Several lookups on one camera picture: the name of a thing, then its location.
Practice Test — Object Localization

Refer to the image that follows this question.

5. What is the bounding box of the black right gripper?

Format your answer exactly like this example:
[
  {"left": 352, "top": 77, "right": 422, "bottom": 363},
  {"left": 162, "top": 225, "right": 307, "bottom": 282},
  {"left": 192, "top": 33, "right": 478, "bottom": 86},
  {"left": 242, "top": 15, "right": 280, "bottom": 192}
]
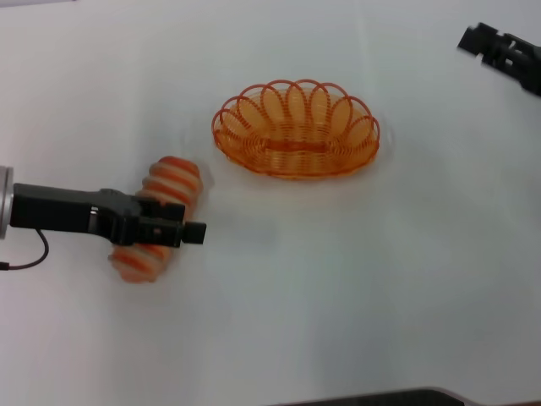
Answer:
[{"left": 456, "top": 22, "right": 541, "bottom": 98}]

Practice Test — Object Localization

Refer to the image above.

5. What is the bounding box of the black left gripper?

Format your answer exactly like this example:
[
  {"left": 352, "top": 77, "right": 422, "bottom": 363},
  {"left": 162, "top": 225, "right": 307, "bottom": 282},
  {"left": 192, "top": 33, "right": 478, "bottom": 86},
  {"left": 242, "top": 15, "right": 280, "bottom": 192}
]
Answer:
[{"left": 9, "top": 183, "right": 208, "bottom": 250}]

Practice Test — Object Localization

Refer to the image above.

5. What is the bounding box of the orange white striped bread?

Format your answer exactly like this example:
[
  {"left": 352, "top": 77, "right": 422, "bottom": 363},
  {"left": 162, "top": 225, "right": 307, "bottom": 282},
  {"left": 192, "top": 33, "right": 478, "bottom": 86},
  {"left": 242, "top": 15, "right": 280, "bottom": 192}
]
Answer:
[{"left": 108, "top": 155, "right": 205, "bottom": 285}]

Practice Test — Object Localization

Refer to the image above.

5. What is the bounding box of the orange woven plastic basket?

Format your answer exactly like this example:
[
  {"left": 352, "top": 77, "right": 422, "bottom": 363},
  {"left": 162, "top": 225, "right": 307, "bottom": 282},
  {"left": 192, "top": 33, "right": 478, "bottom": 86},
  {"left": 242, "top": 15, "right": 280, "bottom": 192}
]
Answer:
[{"left": 210, "top": 78, "right": 380, "bottom": 181}]

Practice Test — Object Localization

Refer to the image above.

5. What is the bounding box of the black robot torso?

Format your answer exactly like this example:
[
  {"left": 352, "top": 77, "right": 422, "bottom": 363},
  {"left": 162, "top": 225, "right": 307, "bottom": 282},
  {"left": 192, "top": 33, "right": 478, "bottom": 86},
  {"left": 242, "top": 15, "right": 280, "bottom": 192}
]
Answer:
[{"left": 270, "top": 386, "right": 481, "bottom": 406}]

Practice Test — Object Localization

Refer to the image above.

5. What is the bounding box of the thin black cable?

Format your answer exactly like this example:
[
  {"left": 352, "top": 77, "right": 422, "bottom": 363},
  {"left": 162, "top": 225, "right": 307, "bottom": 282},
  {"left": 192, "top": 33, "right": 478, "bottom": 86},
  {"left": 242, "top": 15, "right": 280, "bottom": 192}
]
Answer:
[{"left": 0, "top": 229, "right": 50, "bottom": 272}]

